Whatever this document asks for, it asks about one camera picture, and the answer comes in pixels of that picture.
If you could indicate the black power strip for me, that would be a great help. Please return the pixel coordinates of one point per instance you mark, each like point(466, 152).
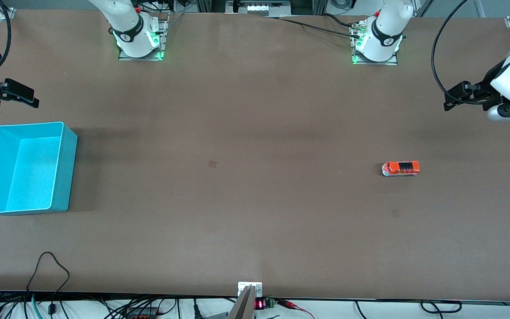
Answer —
point(142, 313)

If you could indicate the red digit display module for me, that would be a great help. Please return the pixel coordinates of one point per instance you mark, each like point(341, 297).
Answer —
point(260, 304)

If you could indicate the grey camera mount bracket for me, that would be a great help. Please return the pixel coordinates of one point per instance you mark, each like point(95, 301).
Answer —
point(246, 305)

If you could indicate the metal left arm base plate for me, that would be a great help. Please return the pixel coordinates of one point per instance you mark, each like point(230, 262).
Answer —
point(390, 61)

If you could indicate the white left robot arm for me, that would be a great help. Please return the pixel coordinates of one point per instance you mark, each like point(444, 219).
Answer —
point(383, 31)

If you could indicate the blue plastic box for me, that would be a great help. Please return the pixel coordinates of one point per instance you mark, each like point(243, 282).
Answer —
point(29, 177)

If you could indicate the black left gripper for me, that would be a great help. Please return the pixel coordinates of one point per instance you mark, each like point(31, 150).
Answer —
point(485, 88)

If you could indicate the orange toy bus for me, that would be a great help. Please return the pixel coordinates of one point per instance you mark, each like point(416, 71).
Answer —
point(401, 167)

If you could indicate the red clip test lead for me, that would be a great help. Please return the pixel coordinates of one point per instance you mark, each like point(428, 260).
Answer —
point(288, 304)

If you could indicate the white lit device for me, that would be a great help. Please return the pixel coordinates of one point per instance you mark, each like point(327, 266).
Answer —
point(259, 8)

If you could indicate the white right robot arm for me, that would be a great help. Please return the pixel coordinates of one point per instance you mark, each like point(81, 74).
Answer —
point(129, 26)

